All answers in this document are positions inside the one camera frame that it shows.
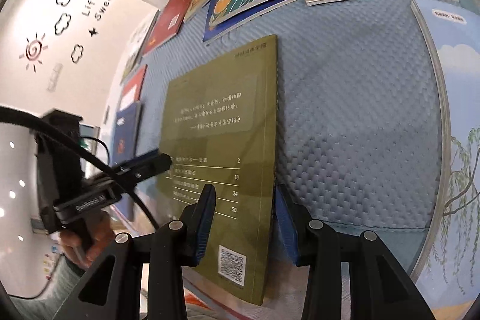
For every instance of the red and white book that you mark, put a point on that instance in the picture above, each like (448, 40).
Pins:
(134, 87)

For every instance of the navy blue book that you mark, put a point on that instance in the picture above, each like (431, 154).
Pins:
(125, 128)

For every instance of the royal blue paperback book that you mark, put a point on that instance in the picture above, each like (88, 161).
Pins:
(217, 16)

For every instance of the white wall socket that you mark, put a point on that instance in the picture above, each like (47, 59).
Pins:
(54, 77)

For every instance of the person's left forearm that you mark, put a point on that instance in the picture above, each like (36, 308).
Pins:
(62, 280)

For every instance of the olive green paperback book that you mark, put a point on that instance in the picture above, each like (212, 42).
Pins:
(225, 117)

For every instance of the white book with field picture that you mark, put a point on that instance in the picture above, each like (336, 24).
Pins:
(137, 42)

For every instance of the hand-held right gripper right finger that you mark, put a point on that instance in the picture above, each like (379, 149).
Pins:
(287, 230)

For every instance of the person's left hand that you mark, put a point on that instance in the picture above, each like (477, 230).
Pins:
(101, 233)

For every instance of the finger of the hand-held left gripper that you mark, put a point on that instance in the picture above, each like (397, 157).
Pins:
(150, 164)

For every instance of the sun wall decal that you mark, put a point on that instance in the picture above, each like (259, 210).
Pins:
(33, 52)

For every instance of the red paperback book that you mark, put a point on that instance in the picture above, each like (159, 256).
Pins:
(172, 12)

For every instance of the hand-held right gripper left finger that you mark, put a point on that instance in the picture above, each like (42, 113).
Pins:
(204, 226)

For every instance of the sky blue willow cover book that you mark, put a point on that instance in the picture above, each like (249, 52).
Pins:
(461, 117)

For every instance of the light blue quilted mat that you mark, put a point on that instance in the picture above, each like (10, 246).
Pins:
(356, 117)

